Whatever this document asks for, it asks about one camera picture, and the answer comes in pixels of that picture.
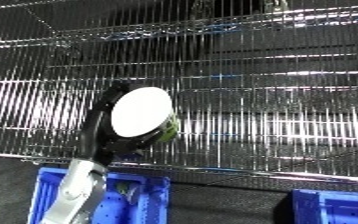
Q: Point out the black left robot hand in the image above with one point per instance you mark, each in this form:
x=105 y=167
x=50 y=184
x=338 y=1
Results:
x=95 y=133

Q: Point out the pale left robot arm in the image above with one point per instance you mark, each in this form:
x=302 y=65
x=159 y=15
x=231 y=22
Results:
x=78 y=193

